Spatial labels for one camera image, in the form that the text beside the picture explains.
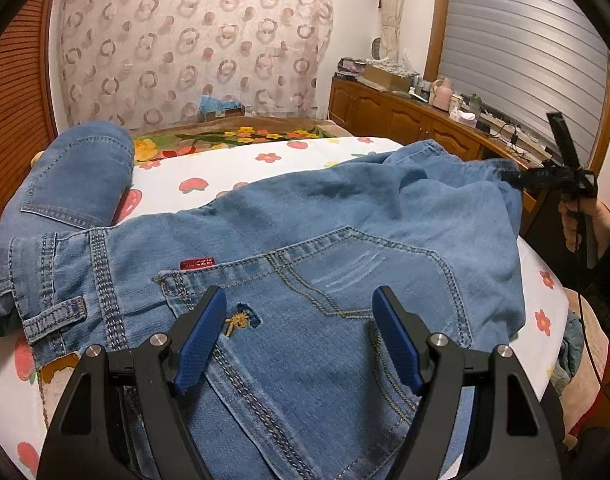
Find blue denim pants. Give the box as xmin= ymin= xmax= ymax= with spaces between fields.
xmin=20 ymin=121 xmax=136 ymax=228

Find beige tied side curtain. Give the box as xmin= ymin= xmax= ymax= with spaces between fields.
xmin=375 ymin=0 xmax=452 ymax=68

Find blue-grey cloth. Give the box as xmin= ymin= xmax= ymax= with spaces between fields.
xmin=552 ymin=310 xmax=586 ymax=396

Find white power strip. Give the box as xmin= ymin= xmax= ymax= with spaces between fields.
xmin=485 ymin=109 xmax=540 ymax=142

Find blue denim pants embroidered pocket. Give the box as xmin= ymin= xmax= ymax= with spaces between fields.
xmin=0 ymin=140 xmax=528 ymax=480

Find brown slatted wooden wardrobe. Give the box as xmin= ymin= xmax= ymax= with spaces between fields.
xmin=0 ymin=0 xmax=58 ymax=236

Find pink thermos jug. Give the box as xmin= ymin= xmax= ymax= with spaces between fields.
xmin=431 ymin=78 xmax=455 ymax=111

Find low wooden cabinet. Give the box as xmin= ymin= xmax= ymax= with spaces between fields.
xmin=329 ymin=75 xmax=593 ymax=201

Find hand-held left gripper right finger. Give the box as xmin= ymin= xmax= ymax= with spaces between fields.
xmin=371 ymin=285 xmax=568 ymax=480

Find sheer ring pattern curtain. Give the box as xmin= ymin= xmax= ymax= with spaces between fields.
xmin=55 ymin=0 xmax=334 ymax=131

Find cardboard box with patterned cloth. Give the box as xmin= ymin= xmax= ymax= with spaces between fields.
xmin=360 ymin=59 xmax=416 ymax=92

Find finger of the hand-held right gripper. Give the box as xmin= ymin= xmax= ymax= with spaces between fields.
xmin=500 ymin=166 xmax=552 ymax=190

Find white strawberry print sheet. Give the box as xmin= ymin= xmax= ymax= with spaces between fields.
xmin=0 ymin=136 xmax=570 ymax=480

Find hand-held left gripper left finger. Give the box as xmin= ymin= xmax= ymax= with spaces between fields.
xmin=36 ymin=285 xmax=228 ymax=480

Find grey window blind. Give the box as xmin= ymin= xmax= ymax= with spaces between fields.
xmin=437 ymin=0 xmax=610 ymax=156

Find person's right hand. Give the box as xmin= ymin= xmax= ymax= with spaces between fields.
xmin=559 ymin=199 xmax=610 ymax=254

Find dark patterned box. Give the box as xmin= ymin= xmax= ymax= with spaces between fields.
xmin=337 ymin=57 xmax=366 ymax=78

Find wooden window frame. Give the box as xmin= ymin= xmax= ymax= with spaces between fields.
xmin=425 ymin=0 xmax=610 ymax=173

